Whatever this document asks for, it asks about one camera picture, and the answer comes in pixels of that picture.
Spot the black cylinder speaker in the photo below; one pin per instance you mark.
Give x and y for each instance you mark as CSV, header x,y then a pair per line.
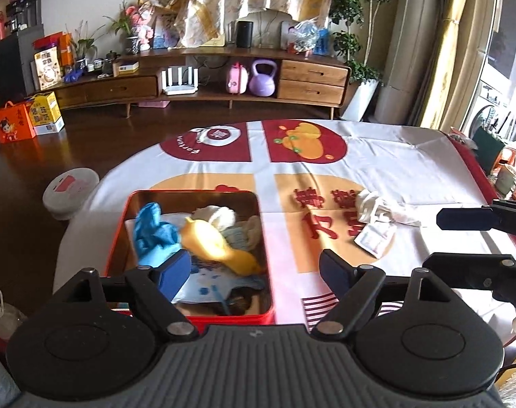
x,y
244,34

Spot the orange red container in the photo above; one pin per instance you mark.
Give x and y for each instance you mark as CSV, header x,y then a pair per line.
x,y
508,156

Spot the yellow curtain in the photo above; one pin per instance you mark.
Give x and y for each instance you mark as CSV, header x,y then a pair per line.
x,y
447,51

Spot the green mug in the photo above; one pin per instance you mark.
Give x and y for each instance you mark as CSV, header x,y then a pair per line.
x,y
505,179

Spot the pale knitted sock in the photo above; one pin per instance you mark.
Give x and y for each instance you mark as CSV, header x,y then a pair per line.
x,y
246,236

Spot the white planter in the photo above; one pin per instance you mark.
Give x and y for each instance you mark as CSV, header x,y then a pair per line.
x,y
362,100

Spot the yellow rubber glove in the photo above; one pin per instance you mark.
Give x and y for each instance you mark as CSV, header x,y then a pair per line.
x,y
209,242

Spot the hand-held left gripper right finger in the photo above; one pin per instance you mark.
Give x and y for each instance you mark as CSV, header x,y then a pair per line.
x,y
334,273

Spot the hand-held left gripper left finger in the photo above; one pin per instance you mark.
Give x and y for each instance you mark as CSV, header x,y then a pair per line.
x,y
174,273

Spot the clear plastic bottle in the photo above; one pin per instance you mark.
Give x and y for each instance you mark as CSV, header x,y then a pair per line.
x,y
5,318

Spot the white round stool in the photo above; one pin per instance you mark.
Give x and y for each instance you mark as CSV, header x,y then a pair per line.
x,y
69,191

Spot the orange gift box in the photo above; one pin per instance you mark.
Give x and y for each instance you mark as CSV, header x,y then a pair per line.
x,y
12,124

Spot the red tin box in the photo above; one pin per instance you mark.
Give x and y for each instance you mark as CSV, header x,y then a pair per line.
x,y
117,238

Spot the blue package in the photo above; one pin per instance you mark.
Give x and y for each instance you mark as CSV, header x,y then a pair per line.
x,y
322,42

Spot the cat print gift bag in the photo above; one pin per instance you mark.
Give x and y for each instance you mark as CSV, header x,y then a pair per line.
x,y
47,68

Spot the wooden TV cabinet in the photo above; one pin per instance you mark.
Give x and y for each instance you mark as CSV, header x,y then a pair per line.
x,y
313,73

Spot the blue rubber glove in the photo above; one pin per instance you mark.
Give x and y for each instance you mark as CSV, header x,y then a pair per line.
x,y
154,231

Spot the pink tray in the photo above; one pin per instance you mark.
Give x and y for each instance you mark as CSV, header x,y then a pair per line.
x,y
154,104

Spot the beige standing air conditioner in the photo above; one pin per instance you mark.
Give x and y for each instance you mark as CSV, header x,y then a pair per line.
x,y
406,42

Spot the pink toy suitcase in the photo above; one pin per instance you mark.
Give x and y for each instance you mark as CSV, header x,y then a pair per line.
x,y
236,80

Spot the white sock ball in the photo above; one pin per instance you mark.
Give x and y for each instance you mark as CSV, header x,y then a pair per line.
x,y
217,217

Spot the black coffee machine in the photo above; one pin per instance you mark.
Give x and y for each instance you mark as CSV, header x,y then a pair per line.
x,y
24,10

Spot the green potted tree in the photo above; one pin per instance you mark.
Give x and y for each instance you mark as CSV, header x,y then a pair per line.
x,y
347,6

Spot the black cabinet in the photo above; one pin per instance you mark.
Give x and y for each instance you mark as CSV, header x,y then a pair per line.
x,y
11,68

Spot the purple kettlebell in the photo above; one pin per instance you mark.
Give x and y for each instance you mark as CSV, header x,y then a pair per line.
x,y
262,85

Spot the white small box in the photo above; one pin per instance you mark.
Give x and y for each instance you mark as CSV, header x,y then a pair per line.
x,y
126,68

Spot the white packet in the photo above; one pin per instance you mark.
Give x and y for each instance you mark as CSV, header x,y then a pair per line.
x,y
375,240

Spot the white router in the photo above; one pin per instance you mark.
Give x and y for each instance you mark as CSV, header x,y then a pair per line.
x,y
179,83

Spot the small potted plant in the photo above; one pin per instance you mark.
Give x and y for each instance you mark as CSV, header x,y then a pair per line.
x,y
124,23

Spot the white cloth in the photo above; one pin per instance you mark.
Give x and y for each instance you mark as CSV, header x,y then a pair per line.
x,y
379,206

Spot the orange paper bag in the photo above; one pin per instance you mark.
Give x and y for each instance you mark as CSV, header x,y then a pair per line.
x,y
66,51

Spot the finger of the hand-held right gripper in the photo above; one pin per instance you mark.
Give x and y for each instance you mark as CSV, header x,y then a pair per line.
x,y
474,270
470,218

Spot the clear bag of items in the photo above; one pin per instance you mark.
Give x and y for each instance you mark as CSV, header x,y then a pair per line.
x,y
302,36

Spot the washing machine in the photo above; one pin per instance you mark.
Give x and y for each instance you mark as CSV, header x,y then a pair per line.
x,y
487,114

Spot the yellow carton box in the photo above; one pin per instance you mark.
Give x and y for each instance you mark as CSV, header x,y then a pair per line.
x,y
45,112

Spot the pink plush toy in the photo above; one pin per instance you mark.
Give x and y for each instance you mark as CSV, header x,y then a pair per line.
x,y
141,25

